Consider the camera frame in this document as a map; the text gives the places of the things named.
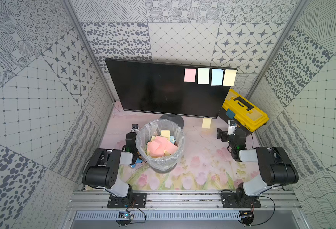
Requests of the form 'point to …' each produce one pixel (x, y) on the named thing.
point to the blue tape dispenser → (138, 161)
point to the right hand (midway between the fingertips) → (225, 129)
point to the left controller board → (125, 217)
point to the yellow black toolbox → (238, 108)
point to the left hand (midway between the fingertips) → (139, 131)
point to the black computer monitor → (160, 88)
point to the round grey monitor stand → (176, 119)
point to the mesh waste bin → (161, 143)
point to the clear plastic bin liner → (153, 128)
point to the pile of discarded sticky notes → (162, 145)
